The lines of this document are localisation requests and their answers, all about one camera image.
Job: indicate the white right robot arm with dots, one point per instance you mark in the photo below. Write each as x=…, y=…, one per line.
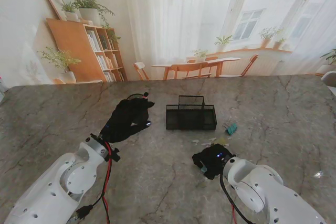
x=267, y=195

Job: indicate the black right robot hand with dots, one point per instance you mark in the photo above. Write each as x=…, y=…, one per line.
x=212, y=159

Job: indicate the yellow sticky note pad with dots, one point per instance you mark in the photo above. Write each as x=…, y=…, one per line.
x=222, y=140

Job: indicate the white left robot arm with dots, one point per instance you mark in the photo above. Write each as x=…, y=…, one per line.
x=52, y=187

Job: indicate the white eraser with teal sleeve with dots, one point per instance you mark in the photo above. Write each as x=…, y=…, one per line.
x=202, y=169

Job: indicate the clear bottle with red cap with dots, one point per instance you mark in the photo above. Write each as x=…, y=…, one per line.
x=2, y=87

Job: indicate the teal binder clip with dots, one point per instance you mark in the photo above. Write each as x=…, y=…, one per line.
x=232, y=129

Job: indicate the pink marker with black cap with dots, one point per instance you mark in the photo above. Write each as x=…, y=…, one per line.
x=145, y=94

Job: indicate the black mesh desk organizer tray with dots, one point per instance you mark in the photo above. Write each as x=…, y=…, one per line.
x=191, y=125

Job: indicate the white rounded chair back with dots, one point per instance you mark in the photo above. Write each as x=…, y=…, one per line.
x=330, y=78

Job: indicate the printed room scene backdrop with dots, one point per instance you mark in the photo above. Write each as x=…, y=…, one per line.
x=183, y=11

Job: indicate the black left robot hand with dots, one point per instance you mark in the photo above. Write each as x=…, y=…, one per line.
x=126, y=120

